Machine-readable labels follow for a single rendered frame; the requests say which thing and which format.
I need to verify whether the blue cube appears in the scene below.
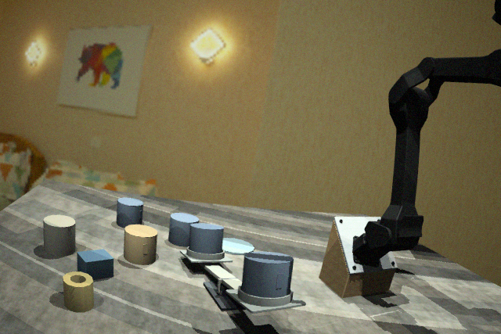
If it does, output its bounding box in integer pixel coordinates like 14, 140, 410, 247
77, 249, 114, 280

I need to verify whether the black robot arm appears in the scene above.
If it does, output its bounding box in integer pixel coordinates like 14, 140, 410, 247
353, 49, 501, 267

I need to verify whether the tan cylinder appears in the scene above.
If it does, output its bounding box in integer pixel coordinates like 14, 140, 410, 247
124, 224, 158, 265

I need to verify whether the yellow hollow cylinder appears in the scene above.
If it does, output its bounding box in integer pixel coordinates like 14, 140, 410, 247
63, 271, 94, 313

